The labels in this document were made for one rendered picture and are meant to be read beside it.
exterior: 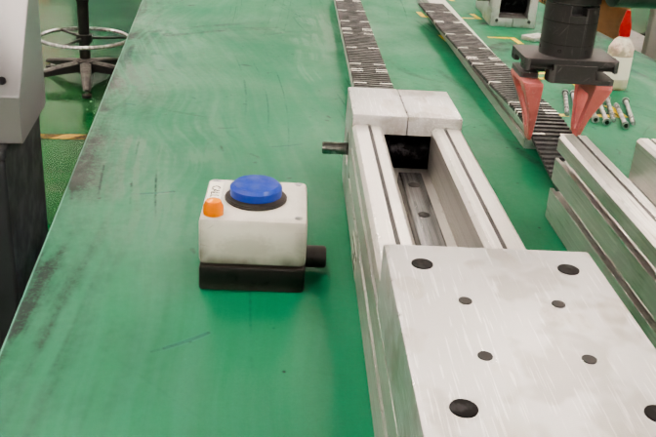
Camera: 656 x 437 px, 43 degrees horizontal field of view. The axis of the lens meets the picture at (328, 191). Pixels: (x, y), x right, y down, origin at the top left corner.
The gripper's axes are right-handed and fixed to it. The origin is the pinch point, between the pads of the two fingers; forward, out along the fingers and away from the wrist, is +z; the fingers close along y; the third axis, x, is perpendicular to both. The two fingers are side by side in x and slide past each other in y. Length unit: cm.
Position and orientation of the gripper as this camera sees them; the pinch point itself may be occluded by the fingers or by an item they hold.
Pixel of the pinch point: (552, 132)
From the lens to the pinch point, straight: 97.4
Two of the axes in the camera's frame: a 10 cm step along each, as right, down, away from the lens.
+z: -0.5, 9.2, 3.9
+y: 10.0, 0.4, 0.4
